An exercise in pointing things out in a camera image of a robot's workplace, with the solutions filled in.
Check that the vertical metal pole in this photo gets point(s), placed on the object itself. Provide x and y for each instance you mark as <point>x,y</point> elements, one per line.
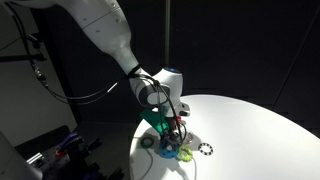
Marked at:
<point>167,31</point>

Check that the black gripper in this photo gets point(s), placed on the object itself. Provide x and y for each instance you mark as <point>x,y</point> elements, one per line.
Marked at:
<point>173,130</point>

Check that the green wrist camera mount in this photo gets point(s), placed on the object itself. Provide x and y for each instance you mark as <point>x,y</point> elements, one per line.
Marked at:
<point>155,120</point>

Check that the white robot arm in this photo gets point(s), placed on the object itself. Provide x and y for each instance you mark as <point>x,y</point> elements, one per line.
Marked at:
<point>105,24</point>

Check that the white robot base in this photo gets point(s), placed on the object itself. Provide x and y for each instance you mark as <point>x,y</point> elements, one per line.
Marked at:
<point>13,166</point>

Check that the purple handled clamp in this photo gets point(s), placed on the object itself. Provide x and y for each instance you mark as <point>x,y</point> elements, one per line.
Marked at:
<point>68,139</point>

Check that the orange handled clamp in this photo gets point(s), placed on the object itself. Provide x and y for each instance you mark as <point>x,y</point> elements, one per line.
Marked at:
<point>59,153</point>

